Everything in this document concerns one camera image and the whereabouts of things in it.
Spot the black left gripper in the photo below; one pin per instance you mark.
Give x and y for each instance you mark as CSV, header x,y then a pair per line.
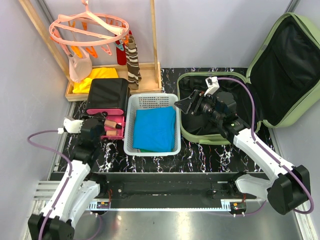
x,y
101,118

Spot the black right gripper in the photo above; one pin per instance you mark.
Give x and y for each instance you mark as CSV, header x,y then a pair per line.
x,y
198,98

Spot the beige cosmetic bottle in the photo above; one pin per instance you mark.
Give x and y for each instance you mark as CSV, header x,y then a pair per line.
x,y
112,124

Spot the magenta plastic tray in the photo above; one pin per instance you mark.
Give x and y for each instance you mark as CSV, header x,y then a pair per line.
x,y
113,120

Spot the blue shirt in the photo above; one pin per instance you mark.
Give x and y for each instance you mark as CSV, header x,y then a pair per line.
x,y
154,129

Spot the green shirt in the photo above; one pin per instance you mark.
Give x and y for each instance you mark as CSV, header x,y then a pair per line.
x,y
144,151

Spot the green hard-shell suitcase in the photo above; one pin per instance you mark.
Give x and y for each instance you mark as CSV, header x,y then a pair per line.
x,y
282,81

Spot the brown capped cosmetic bottle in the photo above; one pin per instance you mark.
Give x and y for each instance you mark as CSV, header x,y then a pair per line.
x,y
111,133

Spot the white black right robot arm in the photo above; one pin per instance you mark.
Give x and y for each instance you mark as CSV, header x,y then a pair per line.
x,y
265,160

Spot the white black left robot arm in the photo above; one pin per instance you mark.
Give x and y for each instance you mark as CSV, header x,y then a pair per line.
x,y
78,186

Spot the black box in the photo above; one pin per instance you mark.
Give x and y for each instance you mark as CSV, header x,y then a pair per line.
x,y
108,93

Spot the white plastic mesh basket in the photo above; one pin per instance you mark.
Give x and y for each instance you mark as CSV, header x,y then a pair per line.
x,y
148,101

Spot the brown striped sock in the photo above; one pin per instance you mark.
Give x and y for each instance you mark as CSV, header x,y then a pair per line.
x,y
132,62

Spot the pale pink garment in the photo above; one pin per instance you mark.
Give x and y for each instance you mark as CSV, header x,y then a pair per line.
x,y
79,68

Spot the orange clothespin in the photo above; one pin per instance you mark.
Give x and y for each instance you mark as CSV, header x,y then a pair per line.
x,y
91,50

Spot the red garment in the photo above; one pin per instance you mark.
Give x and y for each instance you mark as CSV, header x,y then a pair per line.
x,y
121,55

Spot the teal clothespin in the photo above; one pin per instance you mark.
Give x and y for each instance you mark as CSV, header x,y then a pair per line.
x,y
119,45

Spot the pink round clip hanger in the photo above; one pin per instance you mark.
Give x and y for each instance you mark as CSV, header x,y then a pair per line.
x,y
87,29

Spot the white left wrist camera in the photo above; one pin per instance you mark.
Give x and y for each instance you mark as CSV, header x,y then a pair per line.
x,y
71,126

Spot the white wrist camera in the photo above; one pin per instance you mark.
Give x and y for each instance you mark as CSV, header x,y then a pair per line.
x,y
71,126
212,85

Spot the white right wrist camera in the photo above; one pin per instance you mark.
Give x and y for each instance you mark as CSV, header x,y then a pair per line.
x,y
212,85

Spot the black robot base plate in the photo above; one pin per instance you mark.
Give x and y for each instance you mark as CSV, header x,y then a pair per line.
x,y
167,191

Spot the aluminium frame rail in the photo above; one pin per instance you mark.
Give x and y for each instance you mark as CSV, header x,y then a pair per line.
x,y
67,200

